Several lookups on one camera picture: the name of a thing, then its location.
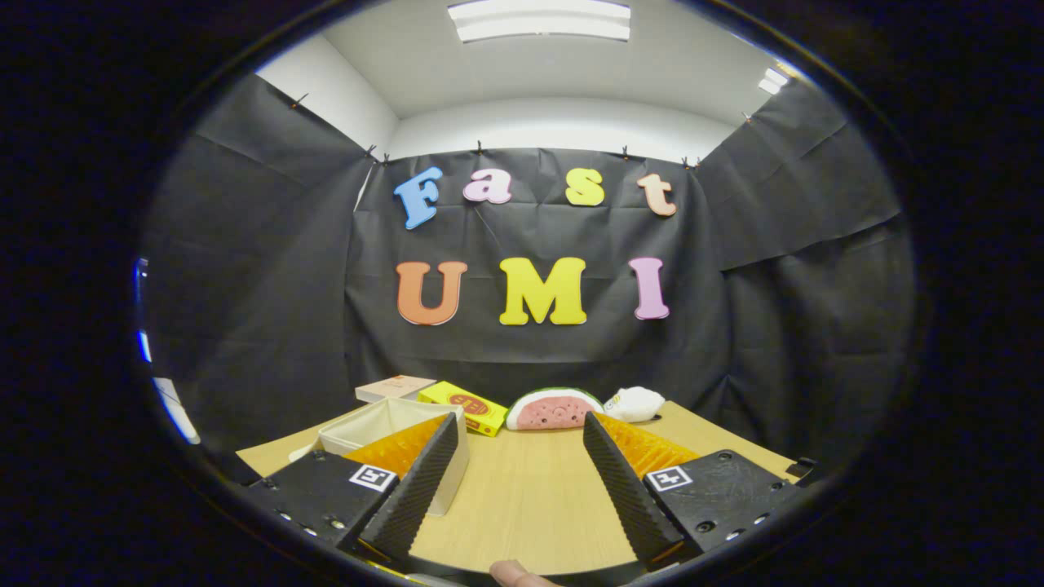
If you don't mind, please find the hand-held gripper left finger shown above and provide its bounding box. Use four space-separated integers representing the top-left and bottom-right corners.
245 412 459 567

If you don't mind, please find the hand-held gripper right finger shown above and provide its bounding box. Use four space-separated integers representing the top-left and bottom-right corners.
582 410 804 572

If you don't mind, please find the beige plastic storage box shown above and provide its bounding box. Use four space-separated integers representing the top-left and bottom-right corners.
290 397 471 517

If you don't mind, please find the white plush toy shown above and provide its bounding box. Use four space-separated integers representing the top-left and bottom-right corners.
602 386 666 423

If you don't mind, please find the yellow book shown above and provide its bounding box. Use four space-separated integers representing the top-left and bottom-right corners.
417 381 509 438

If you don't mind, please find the beige book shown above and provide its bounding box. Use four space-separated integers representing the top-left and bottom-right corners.
355 375 437 404

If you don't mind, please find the watermelon slice plush toy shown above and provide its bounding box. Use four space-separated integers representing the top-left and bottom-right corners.
505 387 605 431

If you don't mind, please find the large ceiling light panel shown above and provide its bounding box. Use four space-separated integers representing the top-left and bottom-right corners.
447 0 632 43

